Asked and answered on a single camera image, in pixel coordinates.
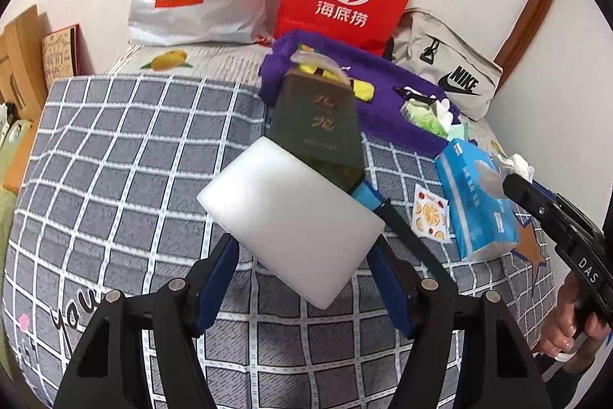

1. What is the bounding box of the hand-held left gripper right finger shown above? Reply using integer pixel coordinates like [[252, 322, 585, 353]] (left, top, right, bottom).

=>
[[352, 181, 556, 409]]

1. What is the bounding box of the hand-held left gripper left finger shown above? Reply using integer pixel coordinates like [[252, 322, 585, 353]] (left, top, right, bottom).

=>
[[52, 234, 240, 409]]

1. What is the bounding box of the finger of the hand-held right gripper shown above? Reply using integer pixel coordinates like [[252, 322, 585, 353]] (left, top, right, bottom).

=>
[[502, 173, 559, 225]]

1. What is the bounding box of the blue tissue box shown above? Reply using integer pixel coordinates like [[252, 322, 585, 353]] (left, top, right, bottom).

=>
[[435, 138, 534, 260]]

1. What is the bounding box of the white foam block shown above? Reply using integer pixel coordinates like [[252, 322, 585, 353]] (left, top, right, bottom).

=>
[[196, 136, 386, 310]]

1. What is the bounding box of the dark green box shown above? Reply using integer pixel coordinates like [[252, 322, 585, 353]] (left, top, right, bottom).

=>
[[266, 71, 365, 194]]

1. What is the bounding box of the person's right forearm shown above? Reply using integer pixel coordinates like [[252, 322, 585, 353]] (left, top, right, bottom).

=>
[[536, 349, 613, 409]]

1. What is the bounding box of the person's right hand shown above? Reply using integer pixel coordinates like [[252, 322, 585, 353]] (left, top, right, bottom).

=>
[[541, 279, 613, 359]]

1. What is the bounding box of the fruit print sachet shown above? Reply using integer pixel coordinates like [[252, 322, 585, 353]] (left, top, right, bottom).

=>
[[413, 185, 451, 242]]

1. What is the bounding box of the green tissue pack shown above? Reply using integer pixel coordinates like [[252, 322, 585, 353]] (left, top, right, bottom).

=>
[[400, 99, 451, 136]]

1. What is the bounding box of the grey checked blanket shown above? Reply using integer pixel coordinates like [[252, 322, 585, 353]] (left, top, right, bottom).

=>
[[0, 74, 556, 409]]

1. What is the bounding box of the black and white small cloth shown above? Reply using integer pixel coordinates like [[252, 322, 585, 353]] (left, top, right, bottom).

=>
[[393, 85, 446, 104]]

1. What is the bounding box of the grey waist bag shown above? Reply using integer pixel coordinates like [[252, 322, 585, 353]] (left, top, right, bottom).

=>
[[383, 8, 503, 122]]

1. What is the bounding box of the purple towel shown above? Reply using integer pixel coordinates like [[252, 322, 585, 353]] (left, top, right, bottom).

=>
[[259, 28, 463, 156]]

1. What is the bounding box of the wooden bed headboard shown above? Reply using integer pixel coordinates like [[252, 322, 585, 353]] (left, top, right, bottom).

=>
[[495, 0, 568, 96]]

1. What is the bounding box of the fruit print bedsheet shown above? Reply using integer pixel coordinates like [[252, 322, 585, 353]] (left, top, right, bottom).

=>
[[100, 42, 279, 79]]

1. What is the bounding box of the light green cloth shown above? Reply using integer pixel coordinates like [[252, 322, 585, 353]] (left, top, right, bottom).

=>
[[0, 102, 44, 256]]

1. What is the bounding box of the clear pouch with yellow contents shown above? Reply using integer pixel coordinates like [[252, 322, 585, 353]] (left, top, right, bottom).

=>
[[290, 49, 350, 86]]

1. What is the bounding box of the orange box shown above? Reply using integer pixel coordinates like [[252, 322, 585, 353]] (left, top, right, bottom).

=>
[[2, 117, 46, 192]]

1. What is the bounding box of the patterned brown box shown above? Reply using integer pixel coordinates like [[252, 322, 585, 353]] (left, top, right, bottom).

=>
[[41, 24, 82, 80]]

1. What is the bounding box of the brown cardboard box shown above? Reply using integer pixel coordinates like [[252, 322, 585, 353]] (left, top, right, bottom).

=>
[[0, 4, 49, 113]]

